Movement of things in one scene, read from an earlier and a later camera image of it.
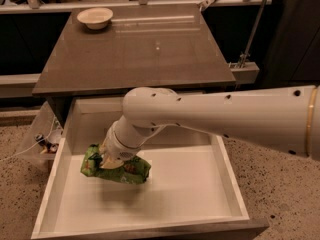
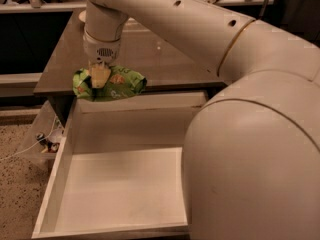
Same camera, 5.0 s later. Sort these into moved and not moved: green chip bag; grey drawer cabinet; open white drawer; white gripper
Moved: white gripper; green chip bag
Not moved: open white drawer; grey drawer cabinet
